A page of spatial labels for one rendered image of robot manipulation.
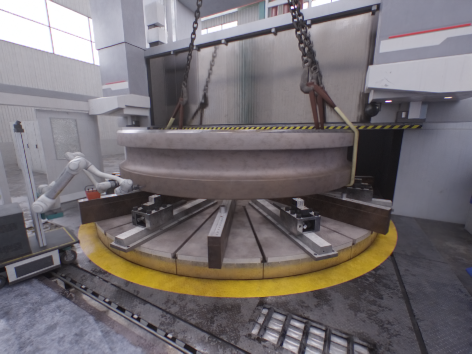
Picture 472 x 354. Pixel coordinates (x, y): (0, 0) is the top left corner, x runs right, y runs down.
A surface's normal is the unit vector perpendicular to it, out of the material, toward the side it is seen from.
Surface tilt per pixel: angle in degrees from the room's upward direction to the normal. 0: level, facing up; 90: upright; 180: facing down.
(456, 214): 90
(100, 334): 0
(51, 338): 0
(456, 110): 90
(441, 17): 90
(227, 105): 90
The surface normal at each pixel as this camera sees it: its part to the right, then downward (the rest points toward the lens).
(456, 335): 0.00, -0.98
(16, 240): 0.76, 0.13
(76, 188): 0.89, 0.09
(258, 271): 0.08, 0.20
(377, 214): -0.76, 0.13
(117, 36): -0.46, 0.18
